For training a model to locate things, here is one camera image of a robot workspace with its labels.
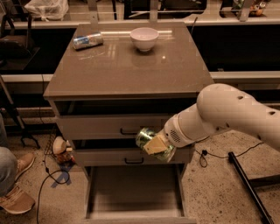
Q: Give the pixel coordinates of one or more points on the middle grey drawer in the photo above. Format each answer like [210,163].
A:
[114,156]

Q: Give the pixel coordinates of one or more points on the open bottom grey drawer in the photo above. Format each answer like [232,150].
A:
[136,194]

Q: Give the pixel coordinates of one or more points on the grey three-drawer cabinet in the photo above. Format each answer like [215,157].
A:
[116,79]

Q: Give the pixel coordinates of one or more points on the black tripod leg left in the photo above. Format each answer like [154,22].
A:
[13,112]

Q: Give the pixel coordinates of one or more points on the small toy objects on floor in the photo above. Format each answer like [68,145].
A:
[62,152]

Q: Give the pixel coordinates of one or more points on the blue silver soda can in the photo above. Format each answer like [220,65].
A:
[87,41]

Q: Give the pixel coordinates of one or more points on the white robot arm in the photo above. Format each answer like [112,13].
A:
[219,107]

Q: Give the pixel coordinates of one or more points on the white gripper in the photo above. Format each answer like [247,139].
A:
[172,132]

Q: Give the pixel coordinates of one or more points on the person leg in jeans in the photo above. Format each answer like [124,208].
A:
[8,163]

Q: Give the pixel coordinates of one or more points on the tan sneaker far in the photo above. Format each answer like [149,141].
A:
[24,164]

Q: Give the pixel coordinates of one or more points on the white ceramic bowl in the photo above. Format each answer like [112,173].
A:
[144,38]

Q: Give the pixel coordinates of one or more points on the top grey drawer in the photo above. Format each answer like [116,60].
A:
[82,127]

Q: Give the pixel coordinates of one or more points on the white plastic bag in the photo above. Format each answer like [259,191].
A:
[48,10]

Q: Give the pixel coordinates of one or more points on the black metal floor stand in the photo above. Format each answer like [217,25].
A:
[252,184]

